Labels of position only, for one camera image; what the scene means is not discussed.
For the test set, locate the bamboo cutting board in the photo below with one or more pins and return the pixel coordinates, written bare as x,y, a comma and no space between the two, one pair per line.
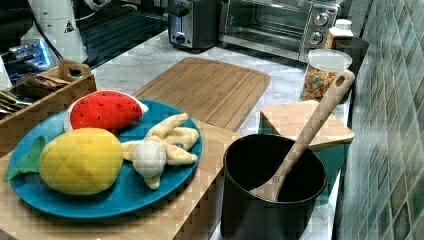
214,92

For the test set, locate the black utensil pot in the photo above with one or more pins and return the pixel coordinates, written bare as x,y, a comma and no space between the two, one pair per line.
248,163

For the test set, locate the plush peeled banana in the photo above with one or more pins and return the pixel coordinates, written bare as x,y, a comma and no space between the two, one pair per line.
166,143

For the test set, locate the wooden spoon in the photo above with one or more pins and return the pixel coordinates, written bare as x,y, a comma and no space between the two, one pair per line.
271,188

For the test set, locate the black silver toaster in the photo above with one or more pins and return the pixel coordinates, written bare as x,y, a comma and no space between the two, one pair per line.
192,24

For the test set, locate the blue round plate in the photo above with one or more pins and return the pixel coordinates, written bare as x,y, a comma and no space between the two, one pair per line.
128,193

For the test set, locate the plush watermelon slice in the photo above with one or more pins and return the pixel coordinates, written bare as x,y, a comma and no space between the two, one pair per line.
105,109

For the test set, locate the teal canister with wooden lid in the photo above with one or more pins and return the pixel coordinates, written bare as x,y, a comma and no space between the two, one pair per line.
330,144

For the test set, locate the glass cereal jar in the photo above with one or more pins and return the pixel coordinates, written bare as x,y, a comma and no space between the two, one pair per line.
323,67

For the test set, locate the plush yellow pineapple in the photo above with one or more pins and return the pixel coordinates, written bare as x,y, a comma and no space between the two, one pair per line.
85,161

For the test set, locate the white lidded bottle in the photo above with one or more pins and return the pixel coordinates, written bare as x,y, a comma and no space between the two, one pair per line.
342,27

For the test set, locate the wooden tea bag caddy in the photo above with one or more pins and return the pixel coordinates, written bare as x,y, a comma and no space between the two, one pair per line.
75,81

